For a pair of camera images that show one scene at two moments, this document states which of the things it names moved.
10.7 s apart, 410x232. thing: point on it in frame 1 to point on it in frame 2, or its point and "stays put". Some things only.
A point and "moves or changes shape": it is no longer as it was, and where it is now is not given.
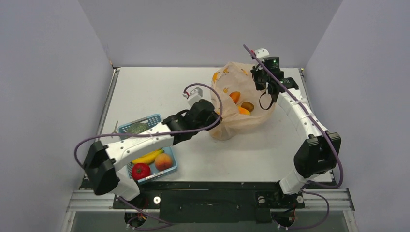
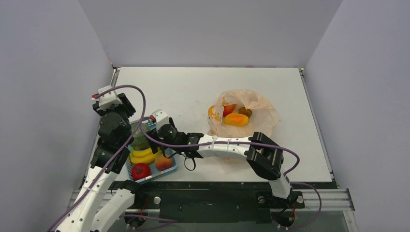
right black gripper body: (262, 78) to (153, 136)
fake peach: (163, 161) stays put
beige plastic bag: (236, 96) moves or changes shape
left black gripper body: (212, 120) to (124, 110)
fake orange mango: (241, 110) to (236, 119)
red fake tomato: (140, 170) stays put
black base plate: (212, 202) stays put
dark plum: (248, 105) to (243, 110)
